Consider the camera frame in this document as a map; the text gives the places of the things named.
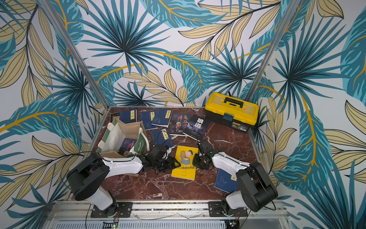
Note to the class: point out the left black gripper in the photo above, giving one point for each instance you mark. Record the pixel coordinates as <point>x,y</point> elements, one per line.
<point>171,164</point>

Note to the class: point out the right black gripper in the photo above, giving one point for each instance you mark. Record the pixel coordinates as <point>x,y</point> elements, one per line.
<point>202,161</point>

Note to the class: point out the yellow book cartoon figure cover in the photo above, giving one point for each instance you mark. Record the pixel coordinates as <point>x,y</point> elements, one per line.
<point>184,155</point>

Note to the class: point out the green beige canvas bag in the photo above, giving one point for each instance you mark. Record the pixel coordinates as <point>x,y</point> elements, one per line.
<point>108,148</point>

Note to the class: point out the dark book old man front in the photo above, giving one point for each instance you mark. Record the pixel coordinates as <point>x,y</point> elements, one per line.
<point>126,146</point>

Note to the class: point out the dark book old man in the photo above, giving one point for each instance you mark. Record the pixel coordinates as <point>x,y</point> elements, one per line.
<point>126,146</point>
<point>178,123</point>

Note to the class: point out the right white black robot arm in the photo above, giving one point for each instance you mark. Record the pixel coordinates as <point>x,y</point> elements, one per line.
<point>255,188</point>

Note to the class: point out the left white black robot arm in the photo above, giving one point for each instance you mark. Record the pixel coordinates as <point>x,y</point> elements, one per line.
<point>86,179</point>

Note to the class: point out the blue book centre table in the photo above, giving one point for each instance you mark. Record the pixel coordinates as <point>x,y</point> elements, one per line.
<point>162,137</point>

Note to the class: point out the blue book front right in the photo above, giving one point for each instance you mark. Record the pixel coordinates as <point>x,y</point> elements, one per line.
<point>225,182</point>

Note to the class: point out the blue book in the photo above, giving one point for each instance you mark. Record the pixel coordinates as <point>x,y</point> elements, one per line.
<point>225,182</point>
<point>128,116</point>
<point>147,118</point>
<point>162,117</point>

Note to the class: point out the black wolf cover book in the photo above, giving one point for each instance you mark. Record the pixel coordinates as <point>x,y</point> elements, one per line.
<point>196,127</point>

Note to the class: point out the blue book back middle right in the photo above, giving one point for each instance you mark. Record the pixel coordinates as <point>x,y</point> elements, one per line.
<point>162,117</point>

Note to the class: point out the blue book back middle left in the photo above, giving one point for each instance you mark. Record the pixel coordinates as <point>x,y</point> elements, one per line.
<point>147,118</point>

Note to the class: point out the dark book old man back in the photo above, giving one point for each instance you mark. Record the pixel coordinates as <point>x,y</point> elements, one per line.
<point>178,123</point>

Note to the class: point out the yellow black toolbox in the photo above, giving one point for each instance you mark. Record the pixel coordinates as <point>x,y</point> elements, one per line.
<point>231,112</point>

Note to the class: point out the brown cover book back left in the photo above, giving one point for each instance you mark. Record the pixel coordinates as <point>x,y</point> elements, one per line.
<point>114,116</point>

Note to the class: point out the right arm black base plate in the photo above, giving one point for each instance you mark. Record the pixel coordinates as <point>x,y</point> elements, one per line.
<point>214,210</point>

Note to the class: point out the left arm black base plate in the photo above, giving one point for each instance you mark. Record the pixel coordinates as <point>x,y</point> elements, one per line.
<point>123,209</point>

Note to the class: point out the front aluminium rail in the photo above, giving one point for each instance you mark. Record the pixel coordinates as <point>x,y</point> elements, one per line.
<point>165,214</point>

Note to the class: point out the right metal frame post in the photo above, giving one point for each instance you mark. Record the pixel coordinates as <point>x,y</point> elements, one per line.
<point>272,47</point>

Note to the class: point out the metal frame post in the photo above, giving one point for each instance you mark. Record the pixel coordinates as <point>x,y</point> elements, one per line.
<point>62,31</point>
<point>272,47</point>

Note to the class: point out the left metal frame post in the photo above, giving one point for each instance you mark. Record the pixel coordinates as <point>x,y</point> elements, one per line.
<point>62,31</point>

